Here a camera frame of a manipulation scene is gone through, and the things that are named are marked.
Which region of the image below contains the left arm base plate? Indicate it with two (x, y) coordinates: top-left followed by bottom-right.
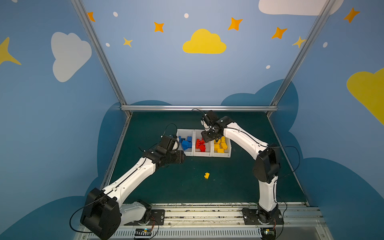
(129, 209), (165, 226)

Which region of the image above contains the aluminium frame back bar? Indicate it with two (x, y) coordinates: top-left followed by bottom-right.
(121, 105), (278, 112)

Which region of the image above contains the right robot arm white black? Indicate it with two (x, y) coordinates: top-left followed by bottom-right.
(201, 116), (281, 214)

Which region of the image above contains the right circuit board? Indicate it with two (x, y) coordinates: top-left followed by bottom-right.
(261, 228), (276, 240)

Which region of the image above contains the right white plastic bin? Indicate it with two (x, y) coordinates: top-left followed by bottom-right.
(212, 137), (232, 158)

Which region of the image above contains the left circuit board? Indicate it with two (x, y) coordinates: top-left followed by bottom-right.
(133, 228), (153, 240)

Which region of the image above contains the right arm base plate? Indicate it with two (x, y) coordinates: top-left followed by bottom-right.
(242, 207), (284, 225)

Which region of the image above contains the left white plastic bin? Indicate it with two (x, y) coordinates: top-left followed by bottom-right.
(177, 129), (194, 156)

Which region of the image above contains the aluminium frame post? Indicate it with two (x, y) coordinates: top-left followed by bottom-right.
(71, 0), (127, 107)
(266, 0), (336, 118)

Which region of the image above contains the aluminium frame right post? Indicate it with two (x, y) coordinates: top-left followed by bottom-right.
(266, 0), (336, 118)

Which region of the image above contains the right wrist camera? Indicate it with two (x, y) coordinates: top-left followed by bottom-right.
(201, 110), (219, 131)

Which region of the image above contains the blue lego brick top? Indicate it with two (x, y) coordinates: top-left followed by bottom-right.
(182, 141), (190, 151)

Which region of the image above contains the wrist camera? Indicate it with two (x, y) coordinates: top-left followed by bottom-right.
(157, 135), (180, 153)
(201, 110), (219, 131)

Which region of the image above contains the white plastic bin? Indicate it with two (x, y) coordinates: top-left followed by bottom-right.
(192, 130), (214, 157)
(212, 137), (232, 158)
(177, 129), (194, 156)

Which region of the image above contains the circuit board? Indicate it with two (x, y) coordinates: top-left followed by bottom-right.
(133, 228), (153, 240)
(261, 228), (276, 240)

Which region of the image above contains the long red lego brick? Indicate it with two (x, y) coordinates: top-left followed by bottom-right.
(196, 139), (201, 149)

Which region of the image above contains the middle white plastic bin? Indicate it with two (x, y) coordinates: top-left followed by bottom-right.
(192, 130), (214, 157)

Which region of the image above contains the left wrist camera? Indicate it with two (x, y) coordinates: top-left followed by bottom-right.
(157, 135), (180, 153)

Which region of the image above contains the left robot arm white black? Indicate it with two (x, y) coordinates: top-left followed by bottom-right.
(80, 151), (186, 240)

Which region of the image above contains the aluminium frame left post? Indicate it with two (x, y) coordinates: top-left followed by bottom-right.
(71, 0), (127, 107)

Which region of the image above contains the aluminium mounting rail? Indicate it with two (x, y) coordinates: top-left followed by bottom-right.
(73, 203), (334, 240)

